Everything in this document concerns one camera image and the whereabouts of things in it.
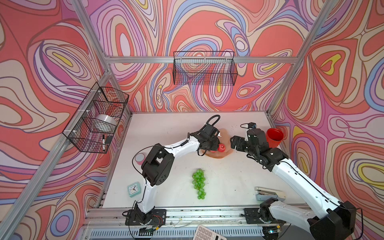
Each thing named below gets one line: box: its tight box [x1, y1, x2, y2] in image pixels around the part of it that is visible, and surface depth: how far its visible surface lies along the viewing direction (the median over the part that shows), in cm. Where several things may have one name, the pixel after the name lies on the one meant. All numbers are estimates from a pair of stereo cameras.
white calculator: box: [192, 224, 227, 240], surface depth 69 cm
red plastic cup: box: [265, 128, 284, 149], surface depth 91 cm
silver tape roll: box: [93, 114, 117, 134], surface depth 74 cm
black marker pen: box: [102, 134, 106, 152], surface depth 73 cm
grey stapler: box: [254, 186, 286, 202], surface depth 80 cm
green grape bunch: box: [192, 168, 206, 200], surface depth 82 cm
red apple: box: [217, 143, 226, 153], surface depth 95 cm
